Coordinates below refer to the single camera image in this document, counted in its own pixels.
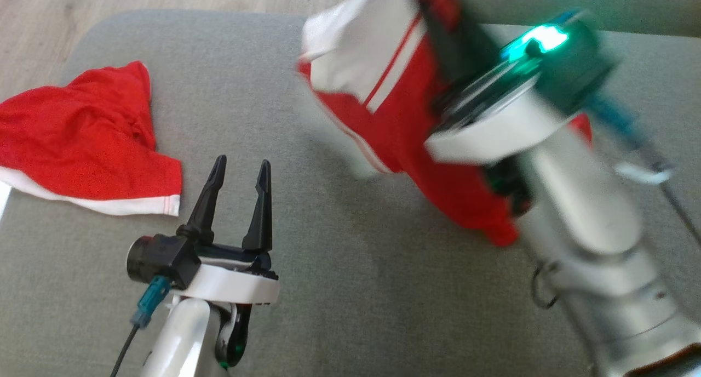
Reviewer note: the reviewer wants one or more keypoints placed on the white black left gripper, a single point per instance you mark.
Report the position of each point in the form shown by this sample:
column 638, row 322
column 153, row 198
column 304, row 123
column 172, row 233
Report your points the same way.
column 230, row 289

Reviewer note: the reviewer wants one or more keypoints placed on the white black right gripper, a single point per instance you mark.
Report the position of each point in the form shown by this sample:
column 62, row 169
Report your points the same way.
column 493, row 130

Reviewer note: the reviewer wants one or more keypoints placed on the red white numbered jersey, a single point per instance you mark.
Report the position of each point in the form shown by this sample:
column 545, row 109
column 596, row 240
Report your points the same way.
column 394, row 108

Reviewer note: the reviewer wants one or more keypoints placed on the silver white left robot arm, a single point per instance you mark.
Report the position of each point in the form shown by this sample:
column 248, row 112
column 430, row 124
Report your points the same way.
column 181, row 338

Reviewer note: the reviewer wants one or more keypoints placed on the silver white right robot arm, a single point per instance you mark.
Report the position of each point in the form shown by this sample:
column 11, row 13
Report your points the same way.
column 591, row 240

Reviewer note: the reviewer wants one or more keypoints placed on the grey fabric sofa seat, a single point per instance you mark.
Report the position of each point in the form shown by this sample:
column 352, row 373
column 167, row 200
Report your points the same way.
column 350, row 267

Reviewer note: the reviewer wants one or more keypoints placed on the red shorts white trim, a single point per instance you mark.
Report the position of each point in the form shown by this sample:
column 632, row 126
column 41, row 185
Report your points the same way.
column 82, row 141

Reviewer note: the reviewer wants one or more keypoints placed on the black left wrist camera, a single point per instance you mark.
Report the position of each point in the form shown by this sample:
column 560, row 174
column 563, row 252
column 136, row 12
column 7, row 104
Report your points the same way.
column 159, row 259

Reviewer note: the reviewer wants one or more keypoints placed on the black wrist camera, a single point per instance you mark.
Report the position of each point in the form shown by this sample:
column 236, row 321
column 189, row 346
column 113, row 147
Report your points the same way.
column 159, row 259
column 580, row 59

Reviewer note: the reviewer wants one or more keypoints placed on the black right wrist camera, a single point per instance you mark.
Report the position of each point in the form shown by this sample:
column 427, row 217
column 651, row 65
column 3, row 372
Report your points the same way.
column 580, row 59

